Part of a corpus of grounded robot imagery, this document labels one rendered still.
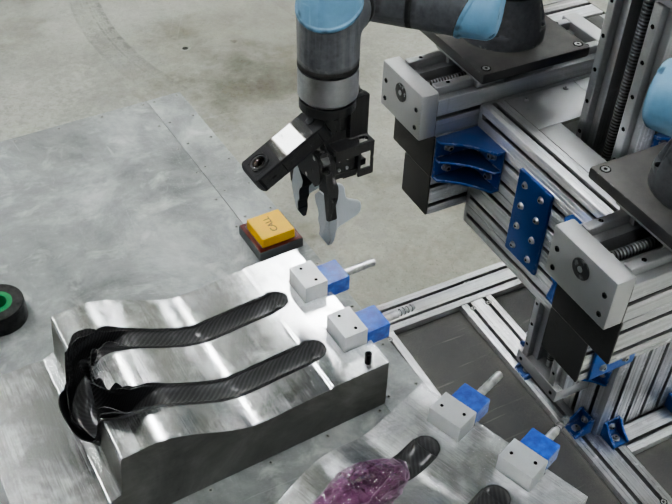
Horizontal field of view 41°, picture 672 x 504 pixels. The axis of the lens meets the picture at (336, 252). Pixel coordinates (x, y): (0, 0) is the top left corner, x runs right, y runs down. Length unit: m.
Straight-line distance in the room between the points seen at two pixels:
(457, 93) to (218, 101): 1.86
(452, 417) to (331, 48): 0.49
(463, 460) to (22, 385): 0.59
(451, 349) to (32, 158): 1.04
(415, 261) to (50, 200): 1.32
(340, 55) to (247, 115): 2.22
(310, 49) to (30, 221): 0.73
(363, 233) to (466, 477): 1.67
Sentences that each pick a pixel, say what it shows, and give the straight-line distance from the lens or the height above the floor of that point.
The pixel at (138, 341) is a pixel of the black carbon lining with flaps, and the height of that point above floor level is 0.91.
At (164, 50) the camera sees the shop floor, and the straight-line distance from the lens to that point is 3.69.
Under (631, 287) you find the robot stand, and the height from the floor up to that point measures 0.98.
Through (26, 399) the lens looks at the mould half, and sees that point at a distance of 1.27.
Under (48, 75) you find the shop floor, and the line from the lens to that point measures 3.61.
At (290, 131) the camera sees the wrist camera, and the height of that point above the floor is 1.17.
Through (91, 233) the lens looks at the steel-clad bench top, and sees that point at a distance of 1.58.
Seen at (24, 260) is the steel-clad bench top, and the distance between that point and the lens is 1.56.
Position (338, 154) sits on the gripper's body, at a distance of 1.14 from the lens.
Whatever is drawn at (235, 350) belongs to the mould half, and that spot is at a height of 0.88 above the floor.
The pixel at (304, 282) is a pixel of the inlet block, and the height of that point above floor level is 0.92.
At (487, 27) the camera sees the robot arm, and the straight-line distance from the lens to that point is 1.10.
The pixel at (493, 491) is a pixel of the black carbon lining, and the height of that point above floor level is 0.85.
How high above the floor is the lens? 1.82
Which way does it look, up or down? 42 degrees down
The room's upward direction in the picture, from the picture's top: 2 degrees clockwise
